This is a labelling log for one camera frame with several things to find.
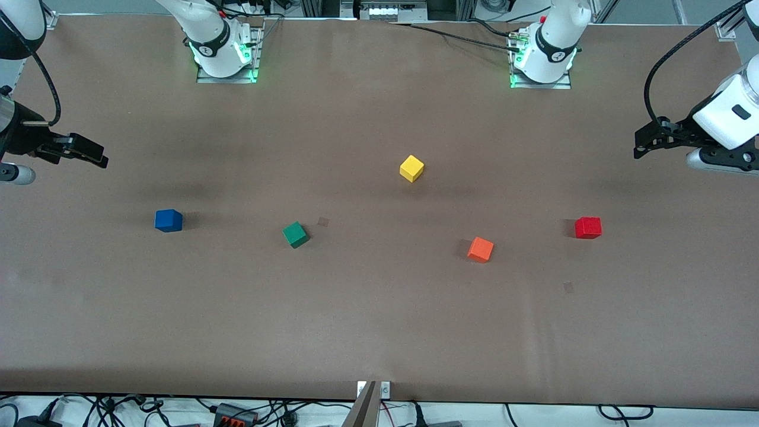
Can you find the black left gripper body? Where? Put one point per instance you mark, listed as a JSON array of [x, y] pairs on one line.
[[680, 131]]

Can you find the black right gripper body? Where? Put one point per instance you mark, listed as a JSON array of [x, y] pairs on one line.
[[21, 138]]

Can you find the red wooden block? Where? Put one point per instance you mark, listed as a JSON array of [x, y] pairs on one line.
[[588, 228]]

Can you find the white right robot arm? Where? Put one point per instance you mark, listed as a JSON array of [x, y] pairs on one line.
[[204, 21]]

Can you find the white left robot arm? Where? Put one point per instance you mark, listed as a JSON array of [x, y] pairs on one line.
[[548, 65]]

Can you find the blue wooden block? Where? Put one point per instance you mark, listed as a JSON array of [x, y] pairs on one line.
[[168, 220]]

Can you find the orange wooden block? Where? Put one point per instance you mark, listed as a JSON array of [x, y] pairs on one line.
[[480, 249]]

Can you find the green wooden block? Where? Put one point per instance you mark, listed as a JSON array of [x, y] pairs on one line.
[[295, 235]]

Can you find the yellow wooden block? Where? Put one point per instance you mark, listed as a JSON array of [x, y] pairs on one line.
[[411, 169]]

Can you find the silver control box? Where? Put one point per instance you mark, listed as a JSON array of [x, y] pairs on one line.
[[391, 10]]

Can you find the black orange power strip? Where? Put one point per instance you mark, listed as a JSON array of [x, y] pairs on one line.
[[234, 414]]

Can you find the large table cover sheet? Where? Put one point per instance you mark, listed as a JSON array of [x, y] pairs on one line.
[[379, 326]]

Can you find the black plug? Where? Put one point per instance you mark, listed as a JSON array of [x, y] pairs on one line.
[[418, 415]]

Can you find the grey metal bar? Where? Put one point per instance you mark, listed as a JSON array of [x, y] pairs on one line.
[[363, 412]]

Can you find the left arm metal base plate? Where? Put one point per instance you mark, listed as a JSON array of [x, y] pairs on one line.
[[563, 86]]

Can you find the aluminium frame corner profile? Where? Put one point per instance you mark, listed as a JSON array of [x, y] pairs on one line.
[[726, 31], [51, 21]]

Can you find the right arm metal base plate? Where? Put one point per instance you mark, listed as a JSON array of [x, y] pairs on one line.
[[256, 59]]

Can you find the small white bracket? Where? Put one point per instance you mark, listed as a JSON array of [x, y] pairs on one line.
[[385, 389], [361, 389]]

